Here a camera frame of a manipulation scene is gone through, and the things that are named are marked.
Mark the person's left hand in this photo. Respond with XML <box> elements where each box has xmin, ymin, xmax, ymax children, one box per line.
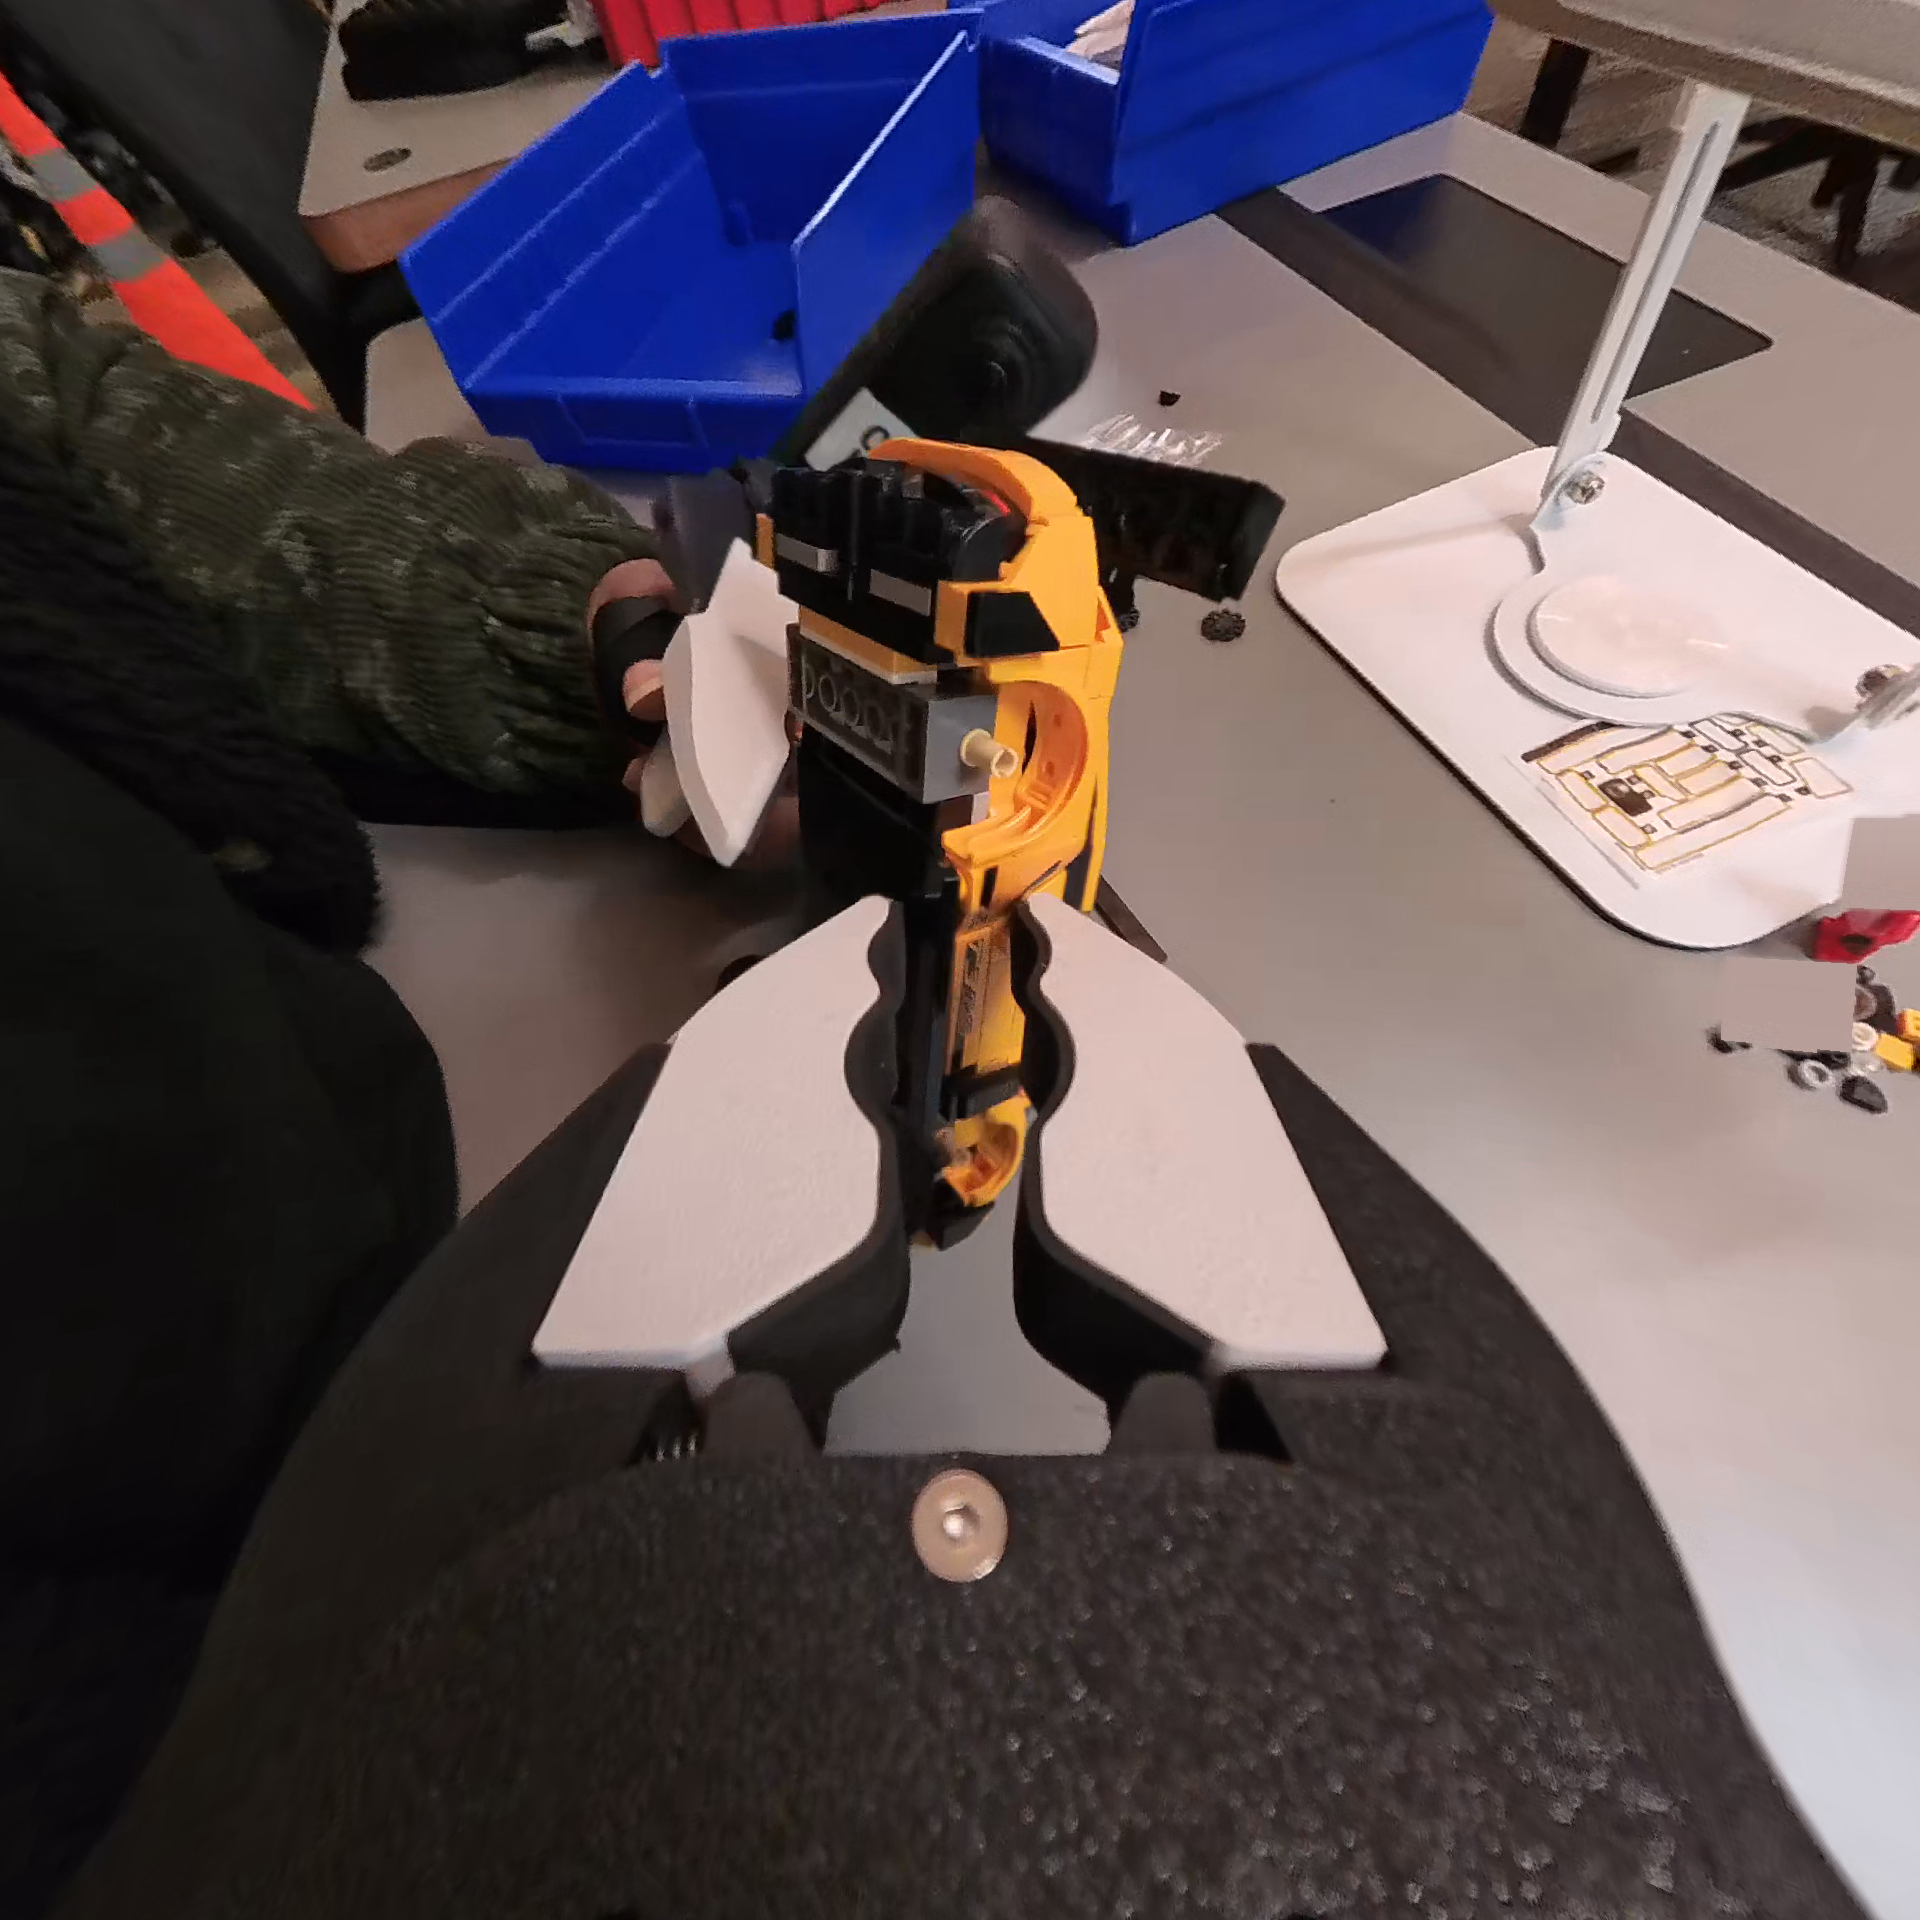
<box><xmin>586</xmin><ymin>557</ymin><xmax>805</xmax><ymax>880</ymax></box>

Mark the yellow lego car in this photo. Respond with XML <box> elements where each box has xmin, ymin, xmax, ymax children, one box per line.
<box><xmin>750</xmin><ymin>438</ymin><xmax>1288</xmax><ymax>1254</ymax></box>

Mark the lego sticker sheet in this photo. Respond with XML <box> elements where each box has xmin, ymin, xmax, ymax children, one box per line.
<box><xmin>1522</xmin><ymin>710</ymin><xmax>1854</xmax><ymax>880</ymax></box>

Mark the orange traffic cone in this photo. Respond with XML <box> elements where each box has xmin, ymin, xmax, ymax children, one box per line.
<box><xmin>0</xmin><ymin>75</ymin><xmax>318</xmax><ymax>414</ymax></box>

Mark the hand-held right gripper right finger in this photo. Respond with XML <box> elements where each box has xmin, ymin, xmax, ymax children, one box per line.
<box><xmin>1016</xmin><ymin>900</ymin><xmax>1389</xmax><ymax>1431</ymax></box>

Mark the white metal book stand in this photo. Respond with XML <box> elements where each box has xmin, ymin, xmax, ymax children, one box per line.
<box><xmin>1276</xmin><ymin>0</ymin><xmax>1920</xmax><ymax>951</ymax></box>

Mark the red plastic bin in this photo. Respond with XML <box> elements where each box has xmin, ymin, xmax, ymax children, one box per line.
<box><xmin>591</xmin><ymin>0</ymin><xmax>963</xmax><ymax>69</ymax></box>

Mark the small white yellow lego piece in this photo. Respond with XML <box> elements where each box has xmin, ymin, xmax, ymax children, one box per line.
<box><xmin>1786</xmin><ymin>996</ymin><xmax>1920</xmax><ymax>1115</ymax></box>

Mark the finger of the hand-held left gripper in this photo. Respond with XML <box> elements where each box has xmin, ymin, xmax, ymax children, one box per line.
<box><xmin>656</xmin><ymin>539</ymin><xmax>799</xmax><ymax>872</ymax></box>

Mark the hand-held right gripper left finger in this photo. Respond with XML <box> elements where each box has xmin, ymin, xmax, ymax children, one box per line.
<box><xmin>532</xmin><ymin>896</ymin><xmax>915</xmax><ymax>1448</ymax></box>

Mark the clear plastic parts bag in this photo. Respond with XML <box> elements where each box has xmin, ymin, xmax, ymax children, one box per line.
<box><xmin>1087</xmin><ymin>411</ymin><xmax>1224</xmax><ymax>467</ymax></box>

